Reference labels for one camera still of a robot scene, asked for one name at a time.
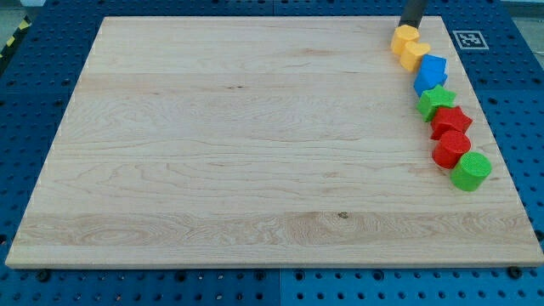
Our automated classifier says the red cylinder block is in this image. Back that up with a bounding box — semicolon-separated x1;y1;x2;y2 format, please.
432;130;472;169

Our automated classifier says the yellow black hazard tape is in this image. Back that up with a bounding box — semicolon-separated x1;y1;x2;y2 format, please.
1;15;31;61

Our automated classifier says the green cylinder block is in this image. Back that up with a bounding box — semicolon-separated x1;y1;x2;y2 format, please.
450;151;492;191

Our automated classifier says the blue cube block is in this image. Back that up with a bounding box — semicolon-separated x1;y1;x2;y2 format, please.
420;54;447;73

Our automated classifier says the blue pentagon block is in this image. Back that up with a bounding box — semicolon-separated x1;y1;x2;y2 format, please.
413;68;448;97

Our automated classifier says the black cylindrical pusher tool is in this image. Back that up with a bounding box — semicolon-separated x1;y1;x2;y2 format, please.
398;0;428;29

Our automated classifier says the red star block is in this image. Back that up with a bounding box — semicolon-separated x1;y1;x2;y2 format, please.
430;106;473;140

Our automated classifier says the green star block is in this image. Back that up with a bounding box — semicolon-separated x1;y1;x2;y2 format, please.
416;85;456;122

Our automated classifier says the wooden board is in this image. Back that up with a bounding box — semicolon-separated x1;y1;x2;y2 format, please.
6;16;543;269

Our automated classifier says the white fiducial marker tag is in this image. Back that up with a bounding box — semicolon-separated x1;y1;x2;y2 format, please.
453;30;489;50

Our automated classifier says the yellow hexagon block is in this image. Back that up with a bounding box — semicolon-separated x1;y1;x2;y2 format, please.
390;25;420;55

